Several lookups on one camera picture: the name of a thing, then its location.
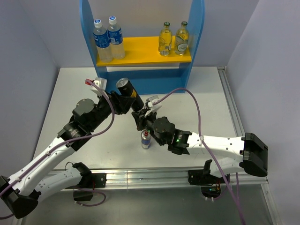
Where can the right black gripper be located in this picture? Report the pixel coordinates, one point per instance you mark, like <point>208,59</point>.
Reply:
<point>140,121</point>

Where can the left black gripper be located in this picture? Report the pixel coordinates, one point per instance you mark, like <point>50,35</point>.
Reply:
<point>123,103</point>

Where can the black yellow can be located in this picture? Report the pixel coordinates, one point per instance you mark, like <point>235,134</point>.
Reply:
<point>126,89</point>

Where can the green-capped glass bottle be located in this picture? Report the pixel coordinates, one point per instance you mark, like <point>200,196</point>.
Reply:
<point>181,39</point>
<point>165,40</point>

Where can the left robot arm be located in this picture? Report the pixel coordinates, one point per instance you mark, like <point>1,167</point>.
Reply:
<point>22,191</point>

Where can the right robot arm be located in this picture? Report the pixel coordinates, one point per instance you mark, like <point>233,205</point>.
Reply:
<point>238,154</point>

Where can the blue and yellow shelf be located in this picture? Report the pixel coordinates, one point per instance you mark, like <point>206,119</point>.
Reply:
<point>147,70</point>

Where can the near red bull can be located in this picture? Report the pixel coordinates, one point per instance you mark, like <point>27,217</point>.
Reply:
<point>145,139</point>

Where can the left plastic water bottle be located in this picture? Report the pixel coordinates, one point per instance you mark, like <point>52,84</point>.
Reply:
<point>102,41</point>

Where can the plastic water bottle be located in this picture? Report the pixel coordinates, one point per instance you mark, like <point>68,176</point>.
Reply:
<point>102,41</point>
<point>116,38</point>

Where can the right plastic water bottle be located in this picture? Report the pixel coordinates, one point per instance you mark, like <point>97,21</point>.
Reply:
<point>116,38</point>

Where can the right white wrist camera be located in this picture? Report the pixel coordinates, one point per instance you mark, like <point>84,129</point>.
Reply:
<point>152,105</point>

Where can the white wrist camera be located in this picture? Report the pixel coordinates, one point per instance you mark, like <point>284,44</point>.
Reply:
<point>98,85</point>
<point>152,105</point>

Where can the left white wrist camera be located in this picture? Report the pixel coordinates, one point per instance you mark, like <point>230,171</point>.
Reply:
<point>98,85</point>

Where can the aluminium front rail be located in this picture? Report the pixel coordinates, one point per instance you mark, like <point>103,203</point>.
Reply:
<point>176,177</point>

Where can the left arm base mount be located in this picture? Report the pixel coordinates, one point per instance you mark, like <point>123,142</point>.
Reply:
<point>85,190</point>

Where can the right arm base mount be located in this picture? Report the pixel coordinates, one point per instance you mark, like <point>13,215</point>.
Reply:
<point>210,185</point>

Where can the aluminium side rail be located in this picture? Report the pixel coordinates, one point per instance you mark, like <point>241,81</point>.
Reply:
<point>237,124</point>

